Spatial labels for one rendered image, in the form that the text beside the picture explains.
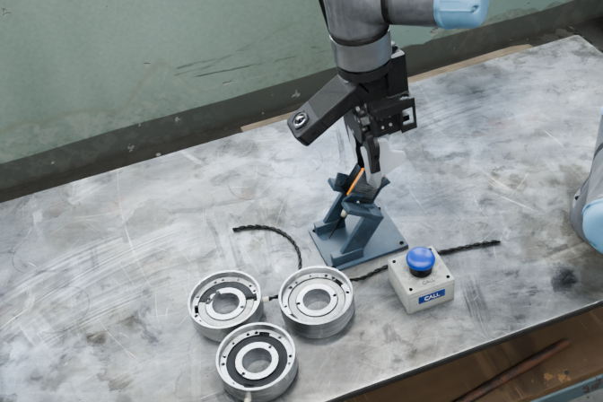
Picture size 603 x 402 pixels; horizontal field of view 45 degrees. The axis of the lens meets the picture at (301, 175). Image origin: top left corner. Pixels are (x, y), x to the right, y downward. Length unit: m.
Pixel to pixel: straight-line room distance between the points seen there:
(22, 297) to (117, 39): 1.45
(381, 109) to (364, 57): 0.09
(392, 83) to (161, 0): 1.61
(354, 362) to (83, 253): 0.49
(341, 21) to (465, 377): 0.67
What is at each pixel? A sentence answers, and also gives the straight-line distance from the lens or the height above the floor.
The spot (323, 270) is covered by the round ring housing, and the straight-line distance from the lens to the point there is 1.07.
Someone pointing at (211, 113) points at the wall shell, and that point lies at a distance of 2.75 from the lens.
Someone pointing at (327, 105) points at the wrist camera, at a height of 1.07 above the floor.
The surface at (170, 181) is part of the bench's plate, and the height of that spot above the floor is 0.80.
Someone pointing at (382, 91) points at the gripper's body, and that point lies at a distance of 0.98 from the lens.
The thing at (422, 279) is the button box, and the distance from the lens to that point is 1.04.
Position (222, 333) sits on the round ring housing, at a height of 0.83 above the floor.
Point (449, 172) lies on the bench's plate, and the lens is 1.26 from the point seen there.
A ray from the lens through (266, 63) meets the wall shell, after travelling 2.70.
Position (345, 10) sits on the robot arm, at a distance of 0.88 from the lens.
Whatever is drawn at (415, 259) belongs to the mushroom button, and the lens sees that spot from 1.02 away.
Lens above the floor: 1.63
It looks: 41 degrees down
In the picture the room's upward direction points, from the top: 9 degrees counter-clockwise
